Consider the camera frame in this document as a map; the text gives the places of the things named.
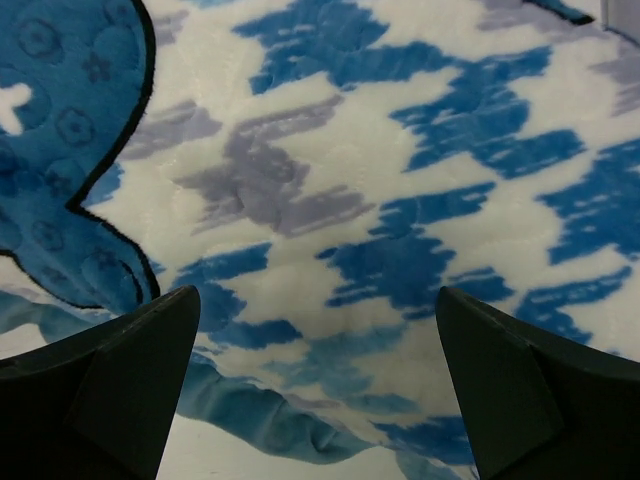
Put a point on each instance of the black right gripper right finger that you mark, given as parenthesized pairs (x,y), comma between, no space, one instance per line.
(537,405)

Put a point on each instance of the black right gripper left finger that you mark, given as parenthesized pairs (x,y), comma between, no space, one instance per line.
(99,404)

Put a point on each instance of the blue houndstooth pillow with pillowcase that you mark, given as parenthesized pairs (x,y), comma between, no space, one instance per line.
(319,171)

